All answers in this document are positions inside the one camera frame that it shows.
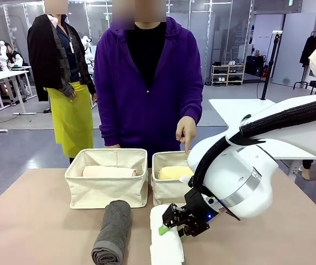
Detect person in purple hoodie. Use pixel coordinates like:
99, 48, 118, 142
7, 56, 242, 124
93, 0, 204, 168

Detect yellow towel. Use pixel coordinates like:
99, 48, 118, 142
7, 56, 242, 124
157, 165, 194, 181

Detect black hanging garment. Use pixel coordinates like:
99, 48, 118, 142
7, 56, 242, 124
299, 34, 316, 68

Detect white desk with legs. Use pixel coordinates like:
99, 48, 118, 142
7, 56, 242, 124
0, 66, 33, 133

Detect large cream fabric basket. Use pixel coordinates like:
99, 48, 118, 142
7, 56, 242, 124
64, 148, 149, 210

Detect white table behind arm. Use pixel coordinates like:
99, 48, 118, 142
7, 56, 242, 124
208, 98, 316, 161

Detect person's left forearm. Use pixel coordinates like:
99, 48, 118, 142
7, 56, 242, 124
174, 74, 204, 128

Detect small cream fabric basket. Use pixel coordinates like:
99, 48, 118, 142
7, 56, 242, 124
151, 151, 196, 206

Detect rolled cream towel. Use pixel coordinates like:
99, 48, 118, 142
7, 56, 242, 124
82, 165, 138, 178

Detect seated person in background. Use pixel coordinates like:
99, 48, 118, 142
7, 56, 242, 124
4, 43, 25, 67

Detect black suitcases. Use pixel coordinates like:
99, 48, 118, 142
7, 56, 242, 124
245, 55, 266, 77

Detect person's right forearm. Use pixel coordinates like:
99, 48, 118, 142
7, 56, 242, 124
94, 82, 122, 147

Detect person's left hand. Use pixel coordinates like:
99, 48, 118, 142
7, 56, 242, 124
176, 115, 197, 154

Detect black braided cable sleeve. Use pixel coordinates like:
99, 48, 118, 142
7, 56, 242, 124
192, 95, 316, 194

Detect rolled grey towel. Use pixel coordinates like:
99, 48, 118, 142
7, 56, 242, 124
91, 200, 132, 265

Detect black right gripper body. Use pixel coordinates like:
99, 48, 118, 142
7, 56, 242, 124
184, 187, 223, 221

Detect white towel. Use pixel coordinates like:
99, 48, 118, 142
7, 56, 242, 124
149, 204, 186, 265

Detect bystander in dark jacket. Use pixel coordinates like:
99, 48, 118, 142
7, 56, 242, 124
27, 0, 97, 163

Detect black metal stool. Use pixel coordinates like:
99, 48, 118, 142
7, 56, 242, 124
293, 81, 316, 96

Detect wooden shoe rack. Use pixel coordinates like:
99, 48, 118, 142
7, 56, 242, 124
210, 63, 246, 87

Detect grey partition panel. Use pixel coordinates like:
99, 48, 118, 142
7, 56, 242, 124
272, 12, 316, 88

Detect black tripod pole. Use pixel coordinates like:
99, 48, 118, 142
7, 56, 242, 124
260, 30, 283, 100

